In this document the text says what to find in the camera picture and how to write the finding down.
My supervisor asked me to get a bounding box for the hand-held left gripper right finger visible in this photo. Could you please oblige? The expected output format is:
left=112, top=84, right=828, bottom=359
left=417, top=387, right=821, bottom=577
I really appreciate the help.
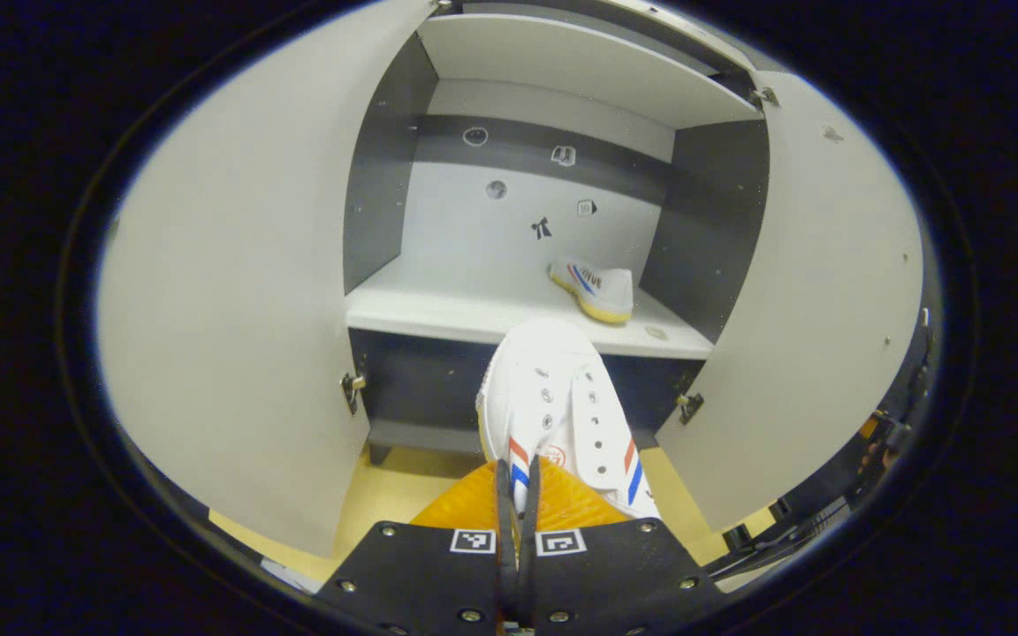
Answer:
left=518, top=455, right=726, bottom=636

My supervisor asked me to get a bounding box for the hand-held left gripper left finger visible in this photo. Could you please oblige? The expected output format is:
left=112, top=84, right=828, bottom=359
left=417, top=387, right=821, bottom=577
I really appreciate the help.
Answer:
left=315, top=458, right=519, bottom=636

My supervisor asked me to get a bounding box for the white cabinet door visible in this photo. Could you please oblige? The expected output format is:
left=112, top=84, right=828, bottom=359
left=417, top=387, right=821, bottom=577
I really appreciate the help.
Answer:
left=655, top=71, right=925, bottom=533
left=98, top=0, right=435, bottom=559

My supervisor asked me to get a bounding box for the white striped shoe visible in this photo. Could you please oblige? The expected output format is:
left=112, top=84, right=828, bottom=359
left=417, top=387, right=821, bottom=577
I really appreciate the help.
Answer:
left=548, top=258, right=635, bottom=325
left=475, top=320, right=662, bottom=522

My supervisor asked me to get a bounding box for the white shoe cabinet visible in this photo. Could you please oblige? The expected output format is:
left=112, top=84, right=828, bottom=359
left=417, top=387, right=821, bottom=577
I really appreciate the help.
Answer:
left=98, top=0, right=925, bottom=559

